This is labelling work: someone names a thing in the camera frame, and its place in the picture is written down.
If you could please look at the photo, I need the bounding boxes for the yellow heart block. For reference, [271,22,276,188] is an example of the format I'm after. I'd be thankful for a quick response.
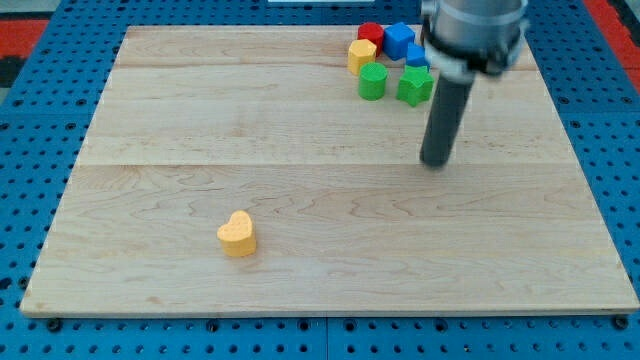
[217,210,257,257]

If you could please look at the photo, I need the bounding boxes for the green cylinder block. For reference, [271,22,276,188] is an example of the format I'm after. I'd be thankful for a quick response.
[358,62,388,101]

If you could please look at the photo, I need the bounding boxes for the green star block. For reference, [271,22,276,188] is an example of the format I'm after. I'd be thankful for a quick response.
[396,65,434,107]

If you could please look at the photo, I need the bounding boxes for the yellow hexagon block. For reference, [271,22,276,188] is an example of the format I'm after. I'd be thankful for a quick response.
[347,39,377,76]

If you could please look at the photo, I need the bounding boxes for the light wooden board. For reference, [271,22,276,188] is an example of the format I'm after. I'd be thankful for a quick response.
[20,26,639,318]

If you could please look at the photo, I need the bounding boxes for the dark grey cylindrical pointer tool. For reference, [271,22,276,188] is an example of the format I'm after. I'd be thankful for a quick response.
[420,75,473,168]

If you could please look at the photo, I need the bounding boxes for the red cylinder block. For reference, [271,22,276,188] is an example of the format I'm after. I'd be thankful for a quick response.
[357,22,385,57]

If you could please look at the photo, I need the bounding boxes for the small blue block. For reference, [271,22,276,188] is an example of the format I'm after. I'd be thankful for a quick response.
[405,43,430,68]

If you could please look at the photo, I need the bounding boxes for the blue cube block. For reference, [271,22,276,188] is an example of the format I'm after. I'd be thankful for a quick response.
[383,22,416,60]

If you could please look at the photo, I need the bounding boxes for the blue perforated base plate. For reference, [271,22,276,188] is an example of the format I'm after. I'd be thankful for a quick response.
[0,0,640,360]

